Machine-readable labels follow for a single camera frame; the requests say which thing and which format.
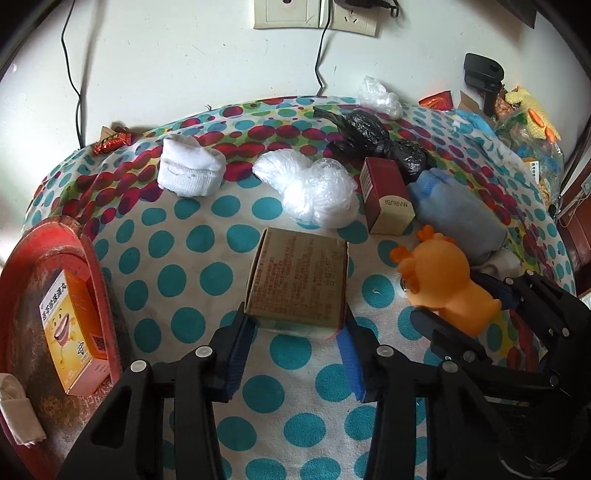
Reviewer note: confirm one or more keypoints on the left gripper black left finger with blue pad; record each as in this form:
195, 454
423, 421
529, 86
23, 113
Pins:
123, 439

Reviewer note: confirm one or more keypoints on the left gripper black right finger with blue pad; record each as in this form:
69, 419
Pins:
415, 415

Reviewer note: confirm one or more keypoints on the white towel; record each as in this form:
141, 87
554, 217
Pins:
18, 413

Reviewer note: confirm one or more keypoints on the orange yellow medicine box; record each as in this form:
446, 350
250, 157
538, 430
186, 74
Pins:
73, 333

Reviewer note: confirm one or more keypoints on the orange rubber chick toy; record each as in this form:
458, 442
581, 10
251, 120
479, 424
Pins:
437, 276

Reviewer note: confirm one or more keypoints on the tan cardboard box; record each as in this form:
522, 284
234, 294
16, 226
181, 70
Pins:
297, 283

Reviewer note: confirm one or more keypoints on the light blue cloth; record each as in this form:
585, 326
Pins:
451, 209

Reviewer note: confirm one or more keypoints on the red cream Marubi box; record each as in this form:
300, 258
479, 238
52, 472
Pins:
388, 208

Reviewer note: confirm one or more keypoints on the round red rusty tray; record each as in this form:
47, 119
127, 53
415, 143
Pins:
55, 244

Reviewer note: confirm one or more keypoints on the white rolled sock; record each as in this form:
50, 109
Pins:
189, 170

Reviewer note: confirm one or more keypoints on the red snack wrapper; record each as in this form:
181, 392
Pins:
111, 140

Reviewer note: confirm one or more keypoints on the black plastic bag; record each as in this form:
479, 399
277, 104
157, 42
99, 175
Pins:
363, 135

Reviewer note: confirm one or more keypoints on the yellow knitted duck toy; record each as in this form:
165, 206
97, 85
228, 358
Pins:
537, 120

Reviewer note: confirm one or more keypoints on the small clear plastic bag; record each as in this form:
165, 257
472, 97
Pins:
373, 94

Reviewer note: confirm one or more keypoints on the black handheld device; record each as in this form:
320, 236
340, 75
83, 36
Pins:
486, 76

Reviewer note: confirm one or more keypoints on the black power adapter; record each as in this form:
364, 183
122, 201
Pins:
393, 6

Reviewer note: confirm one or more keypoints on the white wall socket plate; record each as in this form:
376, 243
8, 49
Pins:
314, 14

